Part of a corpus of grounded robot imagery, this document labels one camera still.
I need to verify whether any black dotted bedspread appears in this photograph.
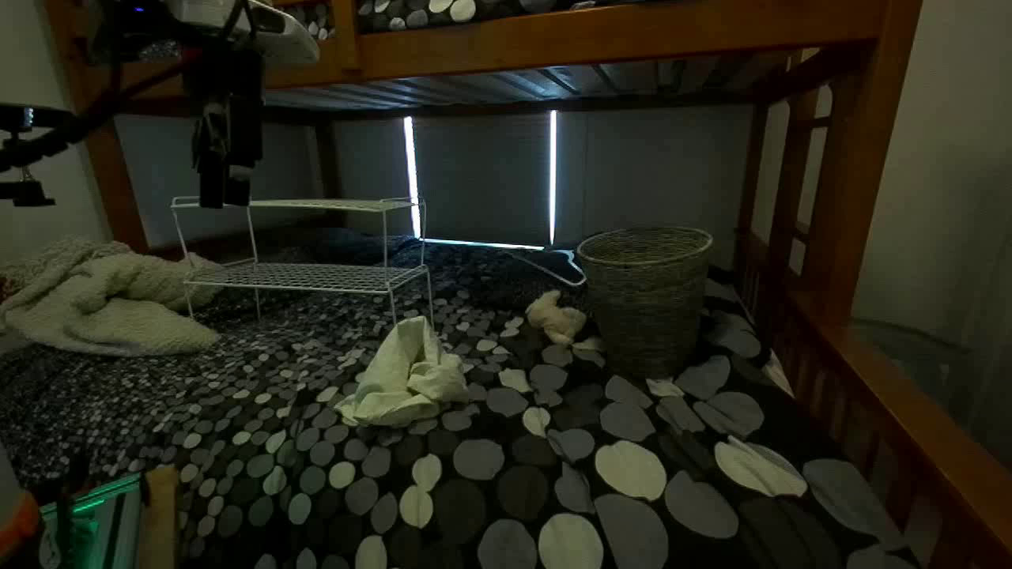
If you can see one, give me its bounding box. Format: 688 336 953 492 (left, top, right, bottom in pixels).
0 228 924 569
281 0 602 40

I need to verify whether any cream plush toy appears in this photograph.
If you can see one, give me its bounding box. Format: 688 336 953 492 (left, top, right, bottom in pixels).
526 290 588 346

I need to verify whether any white wire shelf rack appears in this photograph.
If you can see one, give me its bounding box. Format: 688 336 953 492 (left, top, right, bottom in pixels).
170 196 436 326

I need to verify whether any white cloth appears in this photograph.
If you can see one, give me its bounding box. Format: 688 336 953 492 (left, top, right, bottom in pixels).
335 316 472 428

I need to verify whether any woven wicker basket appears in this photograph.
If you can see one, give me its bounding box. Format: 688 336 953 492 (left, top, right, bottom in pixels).
576 227 714 381

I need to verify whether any camera on mount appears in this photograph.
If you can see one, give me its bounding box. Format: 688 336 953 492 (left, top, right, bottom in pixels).
0 75 179 209

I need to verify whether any window blind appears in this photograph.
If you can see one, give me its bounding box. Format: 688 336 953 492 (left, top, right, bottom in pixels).
332 109 753 252

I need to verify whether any white plastic hanger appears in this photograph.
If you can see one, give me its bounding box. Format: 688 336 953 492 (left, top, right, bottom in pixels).
506 248 587 287

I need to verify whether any cream knitted blanket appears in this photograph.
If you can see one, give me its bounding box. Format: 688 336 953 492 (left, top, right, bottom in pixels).
0 239 224 357

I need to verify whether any wooden bunk bed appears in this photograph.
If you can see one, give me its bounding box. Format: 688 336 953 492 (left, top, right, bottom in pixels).
43 0 1012 569

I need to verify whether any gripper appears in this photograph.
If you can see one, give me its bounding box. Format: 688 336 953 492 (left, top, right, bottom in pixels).
187 49 266 210

